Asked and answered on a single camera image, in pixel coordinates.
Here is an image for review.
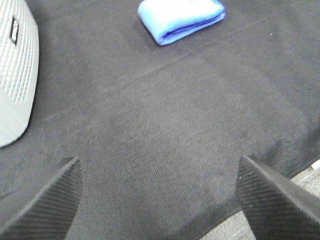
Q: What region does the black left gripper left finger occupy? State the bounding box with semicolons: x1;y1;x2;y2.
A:
0;157;83;240

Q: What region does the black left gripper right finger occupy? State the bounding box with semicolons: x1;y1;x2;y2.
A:
236;156;320;240

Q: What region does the blue microfibre towel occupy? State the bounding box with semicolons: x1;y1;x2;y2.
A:
137;0;226;46

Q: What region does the black table cloth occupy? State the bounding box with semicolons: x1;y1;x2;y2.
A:
0;0;320;240

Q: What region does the grey perforated plastic basket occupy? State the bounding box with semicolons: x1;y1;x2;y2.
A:
0;0;40;147

